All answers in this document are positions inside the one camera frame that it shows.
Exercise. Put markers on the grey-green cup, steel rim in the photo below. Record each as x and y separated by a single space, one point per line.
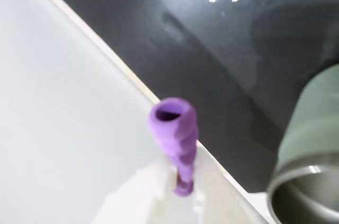
310 134

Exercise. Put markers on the purple ribbed pen grip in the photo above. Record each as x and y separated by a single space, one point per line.
176 134

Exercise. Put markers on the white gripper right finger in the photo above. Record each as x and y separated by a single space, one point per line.
219 202

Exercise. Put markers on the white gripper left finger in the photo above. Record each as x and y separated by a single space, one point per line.
143 202

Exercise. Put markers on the dark grey glossy mat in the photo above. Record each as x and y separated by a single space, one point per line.
212 62

